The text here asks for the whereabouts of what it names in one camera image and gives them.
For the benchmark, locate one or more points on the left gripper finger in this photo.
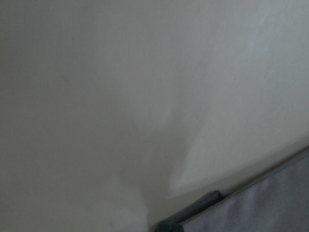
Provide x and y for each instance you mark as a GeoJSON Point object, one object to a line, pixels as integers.
{"type": "Point", "coordinates": [169, 228]}

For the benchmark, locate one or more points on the dark brown t-shirt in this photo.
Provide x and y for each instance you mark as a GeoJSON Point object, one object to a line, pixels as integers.
{"type": "Point", "coordinates": [260, 198]}

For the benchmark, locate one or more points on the brown paper table cover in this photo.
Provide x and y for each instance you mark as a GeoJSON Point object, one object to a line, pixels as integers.
{"type": "Point", "coordinates": [114, 114]}

